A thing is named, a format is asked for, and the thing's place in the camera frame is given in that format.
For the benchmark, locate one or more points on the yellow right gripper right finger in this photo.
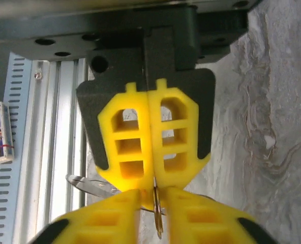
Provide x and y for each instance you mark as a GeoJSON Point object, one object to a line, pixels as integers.
{"type": "Point", "coordinates": [206, 223]}

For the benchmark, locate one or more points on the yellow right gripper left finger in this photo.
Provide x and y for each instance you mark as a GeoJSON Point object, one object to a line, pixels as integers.
{"type": "Point", "coordinates": [102, 223]}

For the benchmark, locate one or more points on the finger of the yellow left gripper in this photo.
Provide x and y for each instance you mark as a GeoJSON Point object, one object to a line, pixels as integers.
{"type": "Point", "coordinates": [107, 157]}
{"type": "Point", "coordinates": [188, 84]}

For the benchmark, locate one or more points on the brass split keyring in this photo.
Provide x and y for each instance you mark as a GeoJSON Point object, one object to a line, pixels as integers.
{"type": "Point", "coordinates": [157, 218]}

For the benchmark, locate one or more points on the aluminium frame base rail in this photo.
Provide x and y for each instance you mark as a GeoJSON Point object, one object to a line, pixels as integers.
{"type": "Point", "coordinates": [64, 127]}

